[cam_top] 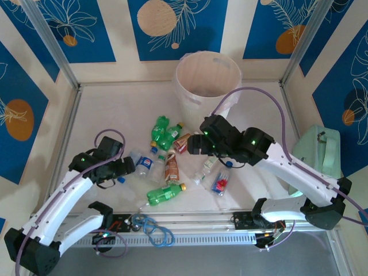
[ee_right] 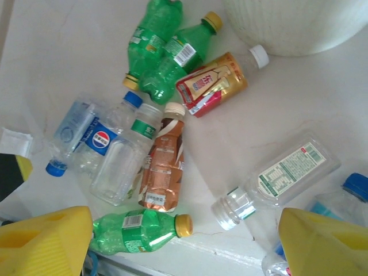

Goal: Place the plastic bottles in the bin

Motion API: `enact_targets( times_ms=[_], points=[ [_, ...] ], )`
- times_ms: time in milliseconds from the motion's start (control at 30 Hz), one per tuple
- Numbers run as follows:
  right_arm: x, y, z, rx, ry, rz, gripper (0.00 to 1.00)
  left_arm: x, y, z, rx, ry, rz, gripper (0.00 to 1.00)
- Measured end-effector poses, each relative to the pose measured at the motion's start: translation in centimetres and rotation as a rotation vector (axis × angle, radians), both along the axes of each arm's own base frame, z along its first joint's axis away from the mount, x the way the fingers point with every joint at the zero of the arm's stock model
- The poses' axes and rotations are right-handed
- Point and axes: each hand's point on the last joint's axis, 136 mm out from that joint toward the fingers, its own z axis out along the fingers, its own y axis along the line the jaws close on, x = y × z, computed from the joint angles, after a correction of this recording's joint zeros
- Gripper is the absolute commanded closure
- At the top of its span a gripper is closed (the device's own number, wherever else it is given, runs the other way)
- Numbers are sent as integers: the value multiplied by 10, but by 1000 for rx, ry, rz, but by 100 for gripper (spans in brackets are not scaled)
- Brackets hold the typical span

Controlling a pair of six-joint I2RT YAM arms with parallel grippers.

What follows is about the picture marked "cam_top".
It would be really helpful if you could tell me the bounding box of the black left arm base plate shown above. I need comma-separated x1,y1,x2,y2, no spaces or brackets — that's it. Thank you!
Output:
79,213,133,233

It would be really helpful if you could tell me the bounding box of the aluminium side rail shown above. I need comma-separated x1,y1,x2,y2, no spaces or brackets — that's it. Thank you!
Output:
280,82,302,139
40,85,84,215

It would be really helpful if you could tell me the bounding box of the green bottle yellow cap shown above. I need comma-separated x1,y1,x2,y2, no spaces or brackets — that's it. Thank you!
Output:
146,182,187,207
162,122,185,149

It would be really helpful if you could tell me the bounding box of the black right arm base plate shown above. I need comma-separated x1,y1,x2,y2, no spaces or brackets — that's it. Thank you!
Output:
232,211,285,231

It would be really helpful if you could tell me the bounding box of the grey slotted cable duct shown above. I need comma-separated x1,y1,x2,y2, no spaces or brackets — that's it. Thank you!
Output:
37,233,256,248

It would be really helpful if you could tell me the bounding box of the brown label bottle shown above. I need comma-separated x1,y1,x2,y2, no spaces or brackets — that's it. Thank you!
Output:
164,149,181,185

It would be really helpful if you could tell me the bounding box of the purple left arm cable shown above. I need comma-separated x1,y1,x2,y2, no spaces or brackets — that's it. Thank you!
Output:
14,128,129,276

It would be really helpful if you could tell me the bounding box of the crushed clear bottle blue cap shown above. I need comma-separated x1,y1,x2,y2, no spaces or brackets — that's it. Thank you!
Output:
117,148,142,184

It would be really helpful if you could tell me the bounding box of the cream round waste bin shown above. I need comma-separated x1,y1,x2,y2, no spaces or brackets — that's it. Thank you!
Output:
174,51,242,133

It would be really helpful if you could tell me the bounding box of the Pepsi bottle blue cap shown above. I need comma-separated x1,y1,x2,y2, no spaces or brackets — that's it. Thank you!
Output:
134,146,159,178

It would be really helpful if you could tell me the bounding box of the red yellow label bottle white cap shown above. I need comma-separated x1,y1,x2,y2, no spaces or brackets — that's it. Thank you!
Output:
173,133,190,155

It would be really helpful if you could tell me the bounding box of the blue red label bottle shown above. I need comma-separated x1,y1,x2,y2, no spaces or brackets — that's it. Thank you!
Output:
210,160,233,198

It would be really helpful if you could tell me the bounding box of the mint green zipper case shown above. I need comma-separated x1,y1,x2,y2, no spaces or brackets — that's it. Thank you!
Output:
289,124,342,199

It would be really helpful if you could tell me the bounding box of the aluminium frame post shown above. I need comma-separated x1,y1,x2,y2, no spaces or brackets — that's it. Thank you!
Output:
279,0,336,87
20,0,81,90

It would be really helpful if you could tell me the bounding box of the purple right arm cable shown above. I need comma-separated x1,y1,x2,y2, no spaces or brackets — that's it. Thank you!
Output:
211,86,368,254

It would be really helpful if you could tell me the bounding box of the aluminium front frame rail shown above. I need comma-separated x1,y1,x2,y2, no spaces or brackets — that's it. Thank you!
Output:
24,212,340,239

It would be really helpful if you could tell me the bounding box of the grey metal panel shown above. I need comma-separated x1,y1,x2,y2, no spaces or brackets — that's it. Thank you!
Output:
27,246,350,276

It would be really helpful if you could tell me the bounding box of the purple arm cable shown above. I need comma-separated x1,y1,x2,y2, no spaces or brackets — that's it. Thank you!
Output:
14,128,129,276
211,86,368,254

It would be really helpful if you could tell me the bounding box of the coiled blue cable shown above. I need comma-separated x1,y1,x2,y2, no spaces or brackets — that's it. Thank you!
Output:
132,214,175,248

